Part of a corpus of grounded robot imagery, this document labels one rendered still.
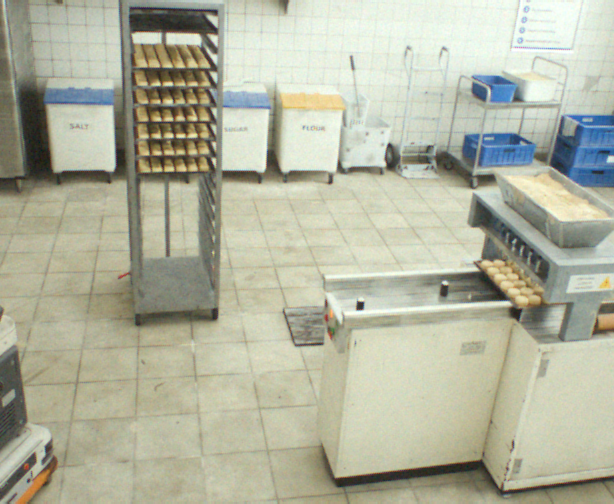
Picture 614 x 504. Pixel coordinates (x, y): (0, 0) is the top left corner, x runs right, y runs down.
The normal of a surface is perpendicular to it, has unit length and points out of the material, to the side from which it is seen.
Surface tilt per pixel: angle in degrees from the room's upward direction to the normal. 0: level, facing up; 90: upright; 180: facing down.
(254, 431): 0
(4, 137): 90
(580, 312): 90
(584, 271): 90
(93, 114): 92
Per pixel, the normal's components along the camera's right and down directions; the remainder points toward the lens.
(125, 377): 0.07, -0.89
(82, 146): 0.22, 0.46
